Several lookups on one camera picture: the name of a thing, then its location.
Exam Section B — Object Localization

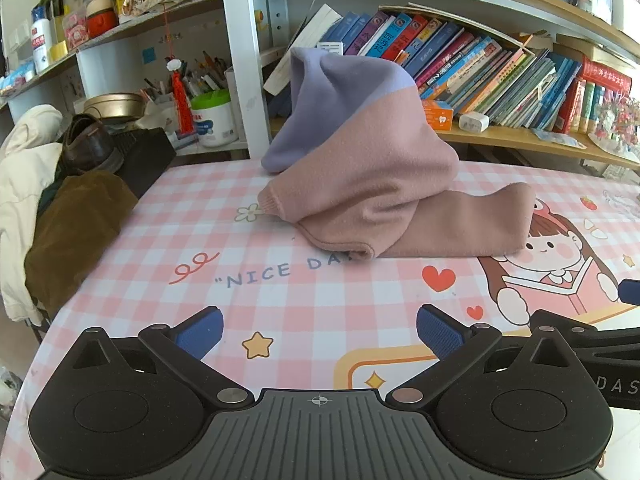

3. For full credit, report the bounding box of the bunch of pens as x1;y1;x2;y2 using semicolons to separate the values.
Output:
143;50;232;104

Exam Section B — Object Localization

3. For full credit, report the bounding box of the flat orange and white box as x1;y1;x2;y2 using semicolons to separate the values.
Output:
421;99;455;131

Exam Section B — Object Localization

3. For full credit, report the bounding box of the red and white thermos bottle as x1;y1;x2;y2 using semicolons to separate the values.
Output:
85;0;120;40

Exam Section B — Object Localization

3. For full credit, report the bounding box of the brown leather shoe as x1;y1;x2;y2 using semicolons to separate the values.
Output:
59;113;125;177

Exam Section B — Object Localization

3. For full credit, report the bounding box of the red tassel charm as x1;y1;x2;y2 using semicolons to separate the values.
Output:
162;2;196;136

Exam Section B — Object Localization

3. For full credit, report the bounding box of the pink checked cartoon tablecloth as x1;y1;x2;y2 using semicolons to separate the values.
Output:
10;159;640;480

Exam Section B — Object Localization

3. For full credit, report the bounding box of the white and wooden bookshelf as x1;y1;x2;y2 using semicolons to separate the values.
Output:
0;0;640;173

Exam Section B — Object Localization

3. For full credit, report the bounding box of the gold round tin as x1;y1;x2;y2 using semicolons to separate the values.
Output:
82;92;146;124

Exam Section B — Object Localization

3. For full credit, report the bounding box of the white jar with green lid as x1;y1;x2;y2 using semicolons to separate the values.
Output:
190;90;240;149

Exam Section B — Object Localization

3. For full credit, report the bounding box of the white power adapter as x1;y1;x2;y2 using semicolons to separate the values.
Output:
458;112;491;135

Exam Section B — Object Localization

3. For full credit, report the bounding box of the row of colourful books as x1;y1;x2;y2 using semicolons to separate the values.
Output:
320;4;637;136

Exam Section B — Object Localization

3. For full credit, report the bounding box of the pink and purple sweater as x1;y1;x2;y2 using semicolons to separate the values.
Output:
260;46;537;262

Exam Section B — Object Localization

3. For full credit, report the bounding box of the brown corduroy cloth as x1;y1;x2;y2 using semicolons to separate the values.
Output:
24;170;140;319

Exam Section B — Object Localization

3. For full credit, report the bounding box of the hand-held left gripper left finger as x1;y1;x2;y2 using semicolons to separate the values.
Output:
64;305;256;410

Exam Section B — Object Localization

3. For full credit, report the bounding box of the pink patterned box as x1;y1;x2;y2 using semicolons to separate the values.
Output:
62;10;90;51

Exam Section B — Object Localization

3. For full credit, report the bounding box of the black box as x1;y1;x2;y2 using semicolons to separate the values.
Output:
107;127;178;200

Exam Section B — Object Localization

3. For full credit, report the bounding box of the cream padded jacket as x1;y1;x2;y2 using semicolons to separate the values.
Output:
0;104;66;324

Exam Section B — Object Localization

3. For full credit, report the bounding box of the bag of colourful items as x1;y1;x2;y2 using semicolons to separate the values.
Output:
588;91;640;164

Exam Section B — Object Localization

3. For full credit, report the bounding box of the leaning white paperback book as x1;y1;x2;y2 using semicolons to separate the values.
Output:
263;3;344;97

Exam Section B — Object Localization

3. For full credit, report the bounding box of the white lotion bottle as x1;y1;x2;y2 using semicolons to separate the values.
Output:
31;7;55;74

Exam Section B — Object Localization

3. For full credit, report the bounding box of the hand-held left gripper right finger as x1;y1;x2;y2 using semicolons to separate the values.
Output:
384;303;584;410

